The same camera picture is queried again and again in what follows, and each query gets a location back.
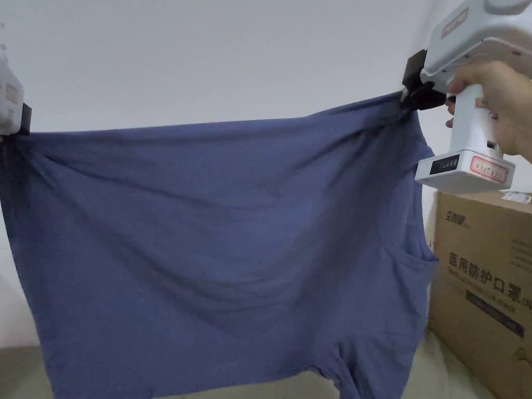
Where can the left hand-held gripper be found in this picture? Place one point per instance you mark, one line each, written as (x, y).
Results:
(9, 106)

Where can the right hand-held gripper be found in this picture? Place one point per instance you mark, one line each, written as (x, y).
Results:
(469, 50)

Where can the dark blue shirt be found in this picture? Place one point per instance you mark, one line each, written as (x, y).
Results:
(216, 232)

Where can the person's right hand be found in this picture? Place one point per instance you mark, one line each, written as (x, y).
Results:
(496, 95)

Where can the small white packet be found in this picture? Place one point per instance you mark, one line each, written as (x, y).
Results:
(518, 197)

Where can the brown cardboard carton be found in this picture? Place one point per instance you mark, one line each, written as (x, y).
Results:
(484, 274)

